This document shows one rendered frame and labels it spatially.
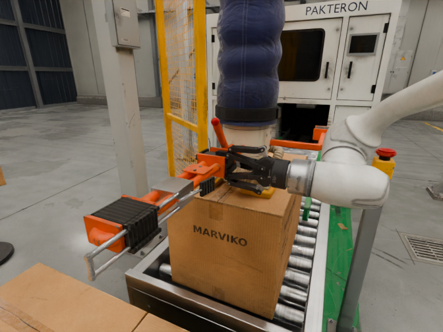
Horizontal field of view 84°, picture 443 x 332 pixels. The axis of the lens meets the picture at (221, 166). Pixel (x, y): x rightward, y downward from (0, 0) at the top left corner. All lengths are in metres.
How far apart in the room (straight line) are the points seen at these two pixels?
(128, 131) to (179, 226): 1.03
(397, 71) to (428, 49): 0.95
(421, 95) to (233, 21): 0.51
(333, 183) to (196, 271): 0.60
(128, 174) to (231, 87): 1.26
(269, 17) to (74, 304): 1.15
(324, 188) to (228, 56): 0.48
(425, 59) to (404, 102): 9.20
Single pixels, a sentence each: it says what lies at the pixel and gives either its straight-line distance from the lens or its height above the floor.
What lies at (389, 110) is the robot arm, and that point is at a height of 1.24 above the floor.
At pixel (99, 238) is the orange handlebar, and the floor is 1.09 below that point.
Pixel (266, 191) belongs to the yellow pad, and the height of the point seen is 0.97.
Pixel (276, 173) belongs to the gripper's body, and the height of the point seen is 1.09.
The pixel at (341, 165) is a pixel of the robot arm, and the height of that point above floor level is 1.13.
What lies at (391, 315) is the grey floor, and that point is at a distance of 1.95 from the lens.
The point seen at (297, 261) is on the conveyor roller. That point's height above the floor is 0.55.
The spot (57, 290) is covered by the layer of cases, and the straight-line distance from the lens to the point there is 1.22.
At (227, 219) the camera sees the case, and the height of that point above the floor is 0.90.
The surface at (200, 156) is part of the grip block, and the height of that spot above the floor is 1.11.
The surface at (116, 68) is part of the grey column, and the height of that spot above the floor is 1.35.
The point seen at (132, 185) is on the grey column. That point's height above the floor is 0.56.
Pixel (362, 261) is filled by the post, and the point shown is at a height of 0.52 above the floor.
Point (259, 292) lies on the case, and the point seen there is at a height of 0.65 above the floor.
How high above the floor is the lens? 1.31
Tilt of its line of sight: 20 degrees down
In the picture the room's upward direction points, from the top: straight up
